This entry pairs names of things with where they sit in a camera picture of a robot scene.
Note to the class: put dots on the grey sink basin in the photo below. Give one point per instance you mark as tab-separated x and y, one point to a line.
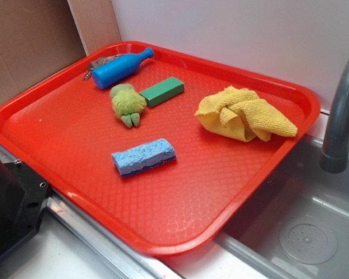
296	224

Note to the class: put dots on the red plastic tray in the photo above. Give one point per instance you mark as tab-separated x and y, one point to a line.
65	129

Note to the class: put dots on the grey faucet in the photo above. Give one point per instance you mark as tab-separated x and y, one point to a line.
335	149

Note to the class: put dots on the metal keys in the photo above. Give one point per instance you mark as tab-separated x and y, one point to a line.
98	63

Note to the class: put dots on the yellow microfiber cloth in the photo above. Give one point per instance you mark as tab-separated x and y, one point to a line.
240	114

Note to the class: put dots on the brown cardboard panel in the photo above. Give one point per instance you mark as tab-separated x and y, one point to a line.
37	39

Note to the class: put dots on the blue sponge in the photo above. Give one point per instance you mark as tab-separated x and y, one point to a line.
143	157

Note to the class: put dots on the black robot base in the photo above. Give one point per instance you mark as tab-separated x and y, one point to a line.
23	198

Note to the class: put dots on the green rectangular block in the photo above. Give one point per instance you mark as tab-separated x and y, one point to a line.
163	91

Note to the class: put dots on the blue plastic bottle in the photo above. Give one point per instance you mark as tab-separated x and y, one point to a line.
120	68

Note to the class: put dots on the green plush toy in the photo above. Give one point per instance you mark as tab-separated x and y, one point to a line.
127	104

